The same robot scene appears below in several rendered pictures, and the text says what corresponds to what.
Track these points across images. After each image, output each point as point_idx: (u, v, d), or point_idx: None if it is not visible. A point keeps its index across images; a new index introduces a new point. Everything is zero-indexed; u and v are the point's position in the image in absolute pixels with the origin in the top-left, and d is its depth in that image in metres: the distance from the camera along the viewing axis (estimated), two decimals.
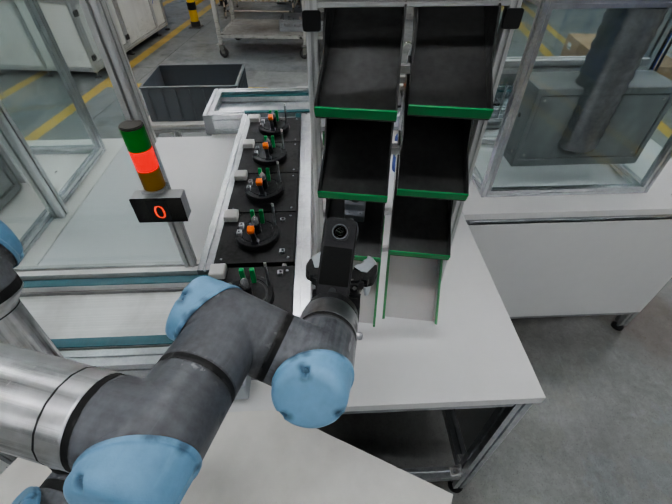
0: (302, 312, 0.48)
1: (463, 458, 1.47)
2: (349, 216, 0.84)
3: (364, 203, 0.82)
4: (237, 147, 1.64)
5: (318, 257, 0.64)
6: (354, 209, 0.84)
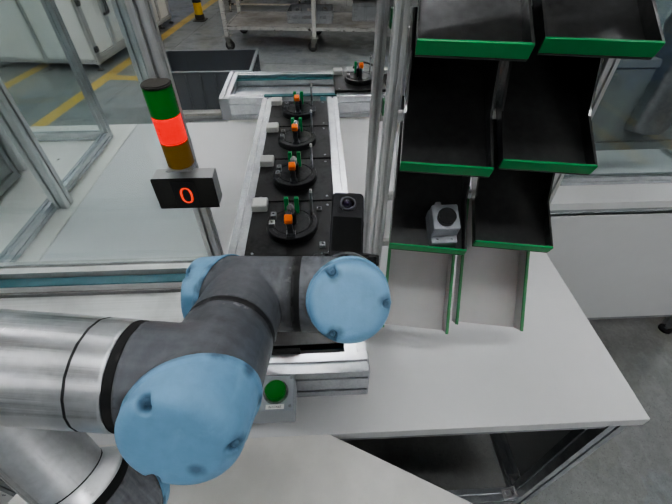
0: None
1: (516, 478, 1.31)
2: (437, 244, 0.65)
3: (460, 226, 0.62)
4: (259, 131, 1.48)
5: None
6: (444, 234, 0.64)
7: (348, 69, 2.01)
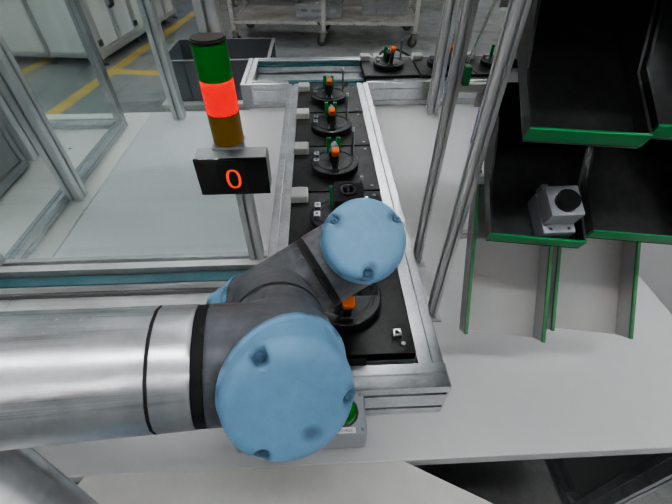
0: None
1: (574, 497, 1.19)
2: (551, 234, 0.53)
3: (584, 211, 0.51)
4: (288, 118, 1.37)
5: None
6: (560, 222, 0.53)
7: (374, 55, 1.89)
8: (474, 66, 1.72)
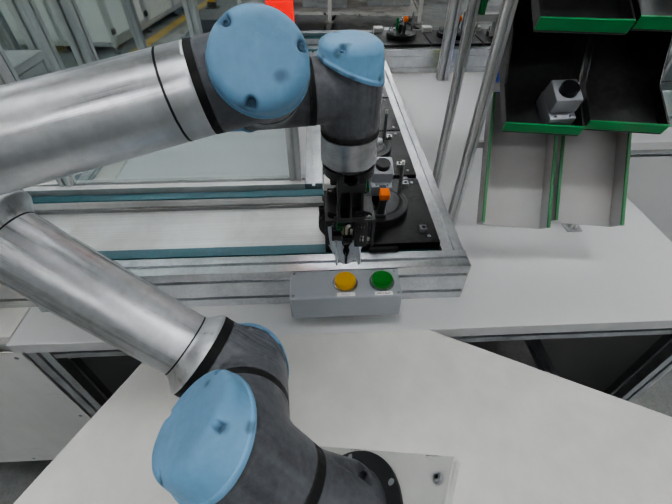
0: None
1: None
2: (555, 121, 0.65)
3: (583, 97, 0.63)
4: None
5: None
6: (563, 110, 0.65)
7: (386, 29, 2.01)
8: (481, 37, 1.84)
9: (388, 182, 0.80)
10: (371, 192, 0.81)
